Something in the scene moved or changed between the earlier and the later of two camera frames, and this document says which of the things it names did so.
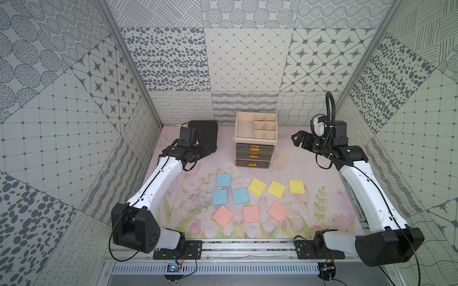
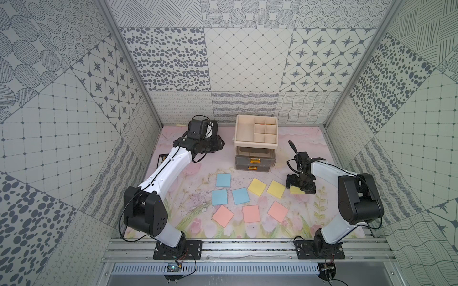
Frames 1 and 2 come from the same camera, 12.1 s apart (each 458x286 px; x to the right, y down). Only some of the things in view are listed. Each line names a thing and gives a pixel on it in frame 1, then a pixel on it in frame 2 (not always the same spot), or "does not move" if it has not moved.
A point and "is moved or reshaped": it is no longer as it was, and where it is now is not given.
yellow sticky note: [276, 189] does not move
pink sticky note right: [278, 211] does not move
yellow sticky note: [296, 186] does not move
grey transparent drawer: [253, 147] is moved or reshaped
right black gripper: [301, 134] to [310, 189]
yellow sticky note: [257, 187] does not move
